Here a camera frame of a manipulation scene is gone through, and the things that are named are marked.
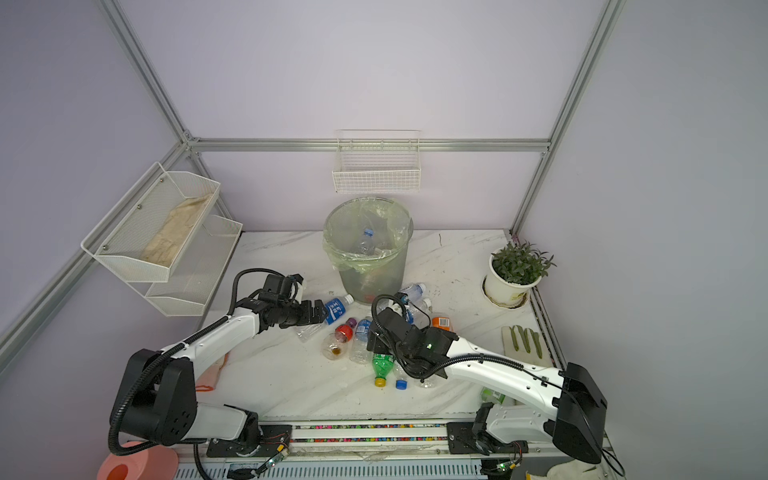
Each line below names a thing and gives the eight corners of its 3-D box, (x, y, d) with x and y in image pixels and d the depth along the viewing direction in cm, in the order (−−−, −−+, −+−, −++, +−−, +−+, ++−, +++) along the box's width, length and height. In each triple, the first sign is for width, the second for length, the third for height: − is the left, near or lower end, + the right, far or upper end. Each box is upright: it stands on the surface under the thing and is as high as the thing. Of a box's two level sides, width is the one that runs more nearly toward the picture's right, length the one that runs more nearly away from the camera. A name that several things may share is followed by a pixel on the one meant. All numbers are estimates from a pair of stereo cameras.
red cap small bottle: (323, 359, 88) (320, 354, 85) (327, 329, 94) (325, 324, 92) (350, 359, 88) (349, 354, 85) (353, 329, 94) (352, 324, 92)
